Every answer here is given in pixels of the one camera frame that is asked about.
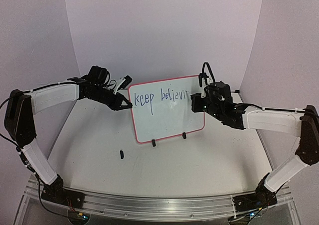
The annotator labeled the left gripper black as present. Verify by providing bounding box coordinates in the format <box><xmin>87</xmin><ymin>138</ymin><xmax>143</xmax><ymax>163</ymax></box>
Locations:
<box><xmin>88</xmin><ymin>85</ymin><xmax>133</xmax><ymax>111</ymax></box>

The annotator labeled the aluminium front rail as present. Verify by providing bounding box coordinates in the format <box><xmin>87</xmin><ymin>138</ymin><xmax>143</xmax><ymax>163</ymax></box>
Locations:
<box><xmin>26</xmin><ymin>179</ymin><xmax>300</xmax><ymax>225</ymax></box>

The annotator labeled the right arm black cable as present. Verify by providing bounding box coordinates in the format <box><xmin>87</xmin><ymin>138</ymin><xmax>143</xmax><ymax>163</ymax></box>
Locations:
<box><xmin>201</xmin><ymin>62</ymin><xmax>217</xmax><ymax>82</ymax></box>

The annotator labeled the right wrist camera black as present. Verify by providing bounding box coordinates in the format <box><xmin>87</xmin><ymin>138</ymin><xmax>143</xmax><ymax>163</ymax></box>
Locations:
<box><xmin>198</xmin><ymin>72</ymin><xmax>209</xmax><ymax>88</ymax></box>

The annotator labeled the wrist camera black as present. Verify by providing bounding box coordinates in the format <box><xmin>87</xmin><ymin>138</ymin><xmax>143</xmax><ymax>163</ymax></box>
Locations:
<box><xmin>112</xmin><ymin>75</ymin><xmax>133</xmax><ymax>94</ymax></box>
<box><xmin>198</xmin><ymin>72</ymin><xmax>209</xmax><ymax>88</ymax></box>

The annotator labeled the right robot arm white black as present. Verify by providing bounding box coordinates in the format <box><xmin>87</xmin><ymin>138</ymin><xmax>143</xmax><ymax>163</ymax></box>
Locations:
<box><xmin>191</xmin><ymin>93</ymin><xmax>319</xmax><ymax>211</ymax></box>

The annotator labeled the wire whiteboard stand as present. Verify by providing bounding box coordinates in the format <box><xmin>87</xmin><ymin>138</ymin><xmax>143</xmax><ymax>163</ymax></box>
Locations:
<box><xmin>151</xmin><ymin>132</ymin><xmax>187</xmax><ymax>147</ymax></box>

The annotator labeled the pink framed whiteboard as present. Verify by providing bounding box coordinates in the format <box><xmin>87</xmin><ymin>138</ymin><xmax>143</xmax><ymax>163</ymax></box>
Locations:
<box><xmin>128</xmin><ymin>75</ymin><xmax>205</xmax><ymax>144</ymax></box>

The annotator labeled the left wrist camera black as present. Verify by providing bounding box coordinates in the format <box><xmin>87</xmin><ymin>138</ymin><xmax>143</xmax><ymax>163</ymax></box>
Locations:
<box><xmin>112</xmin><ymin>75</ymin><xmax>133</xmax><ymax>94</ymax></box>

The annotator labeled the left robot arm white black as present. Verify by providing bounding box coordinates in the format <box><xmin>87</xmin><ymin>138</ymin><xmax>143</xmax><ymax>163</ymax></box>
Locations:
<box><xmin>3</xmin><ymin>65</ymin><xmax>132</xmax><ymax>210</ymax></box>

